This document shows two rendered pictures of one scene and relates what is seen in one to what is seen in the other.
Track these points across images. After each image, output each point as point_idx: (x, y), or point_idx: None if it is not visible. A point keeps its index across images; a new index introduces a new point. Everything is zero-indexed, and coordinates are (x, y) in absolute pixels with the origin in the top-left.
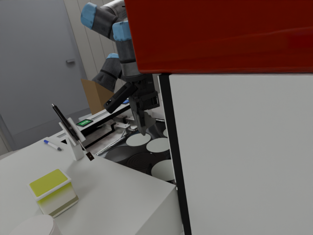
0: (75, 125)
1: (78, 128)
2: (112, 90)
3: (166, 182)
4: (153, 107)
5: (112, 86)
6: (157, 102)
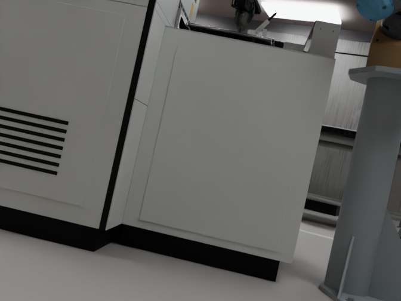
0: (262, 22)
1: (261, 24)
2: (381, 28)
3: None
4: (235, 8)
5: (382, 22)
6: (234, 3)
